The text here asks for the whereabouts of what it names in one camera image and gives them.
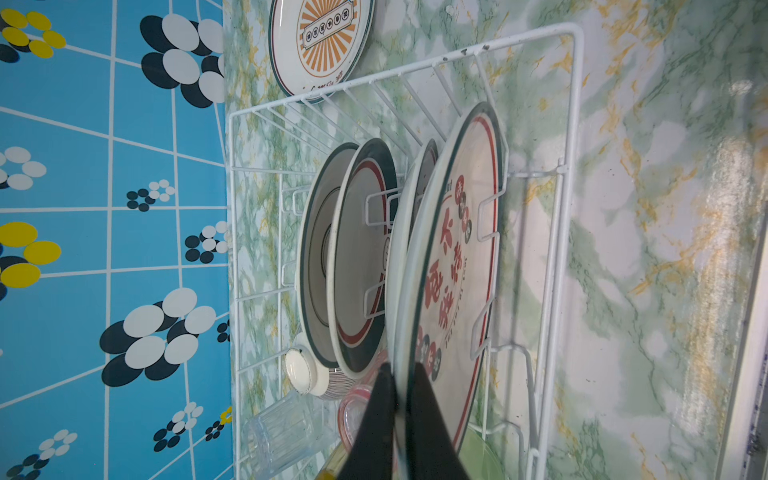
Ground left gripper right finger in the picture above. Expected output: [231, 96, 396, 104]
[405, 363, 468, 480]

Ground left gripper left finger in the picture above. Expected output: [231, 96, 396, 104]
[337, 362, 397, 480]

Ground red lettered white plate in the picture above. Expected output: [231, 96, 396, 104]
[393, 102, 505, 450]

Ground green rimmed plate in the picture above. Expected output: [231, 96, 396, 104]
[326, 138, 398, 380]

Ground small white plate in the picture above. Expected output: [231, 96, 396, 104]
[385, 139, 439, 363]

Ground orange sunburst plate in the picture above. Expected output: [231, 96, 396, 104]
[268, 0, 376, 96]

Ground white plate in rack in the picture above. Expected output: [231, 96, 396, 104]
[296, 142, 359, 368]

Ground yellow drinking glass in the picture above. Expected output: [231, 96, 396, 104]
[315, 443, 348, 480]

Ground green drinking glass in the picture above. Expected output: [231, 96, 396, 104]
[458, 426, 507, 480]

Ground pink drinking glass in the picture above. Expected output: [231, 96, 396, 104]
[337, 384, 373, 452]

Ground clear drinking glass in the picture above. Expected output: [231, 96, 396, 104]
[241, 392, 337, 479]

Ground striped ceramic bowl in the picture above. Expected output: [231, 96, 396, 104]
[284, 332, 362, 401]

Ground white wire dish rack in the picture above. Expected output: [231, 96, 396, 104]
[226, 22, 585, 479]

